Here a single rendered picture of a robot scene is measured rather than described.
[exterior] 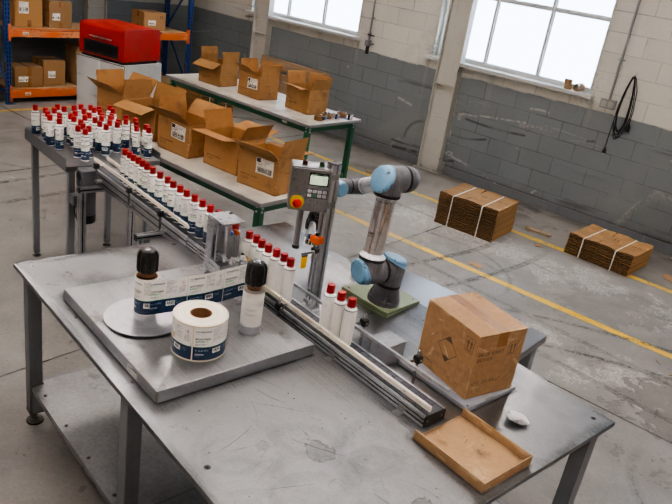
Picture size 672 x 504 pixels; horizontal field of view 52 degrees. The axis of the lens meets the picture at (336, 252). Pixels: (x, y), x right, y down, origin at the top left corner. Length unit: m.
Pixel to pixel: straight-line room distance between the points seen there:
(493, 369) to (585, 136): 5.54
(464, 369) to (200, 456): 1.01
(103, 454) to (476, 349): 1.62
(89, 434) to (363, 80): 7.01
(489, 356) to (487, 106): 6.05
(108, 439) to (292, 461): 1.22
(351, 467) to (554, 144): 6.28
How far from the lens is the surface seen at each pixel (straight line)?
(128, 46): 8.06
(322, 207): 2.90
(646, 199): 7.87
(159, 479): 3.07
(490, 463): 2.44
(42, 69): 9.81
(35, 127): 5.08
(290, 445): 2.31
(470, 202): 6.83
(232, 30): 11.16
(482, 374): 2.66
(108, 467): 3.13
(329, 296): 2.76
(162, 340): 2.67
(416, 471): 2.32
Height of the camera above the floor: 2.27
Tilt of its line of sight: 23 degrees down
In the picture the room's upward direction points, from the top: 9 degrees clockwise
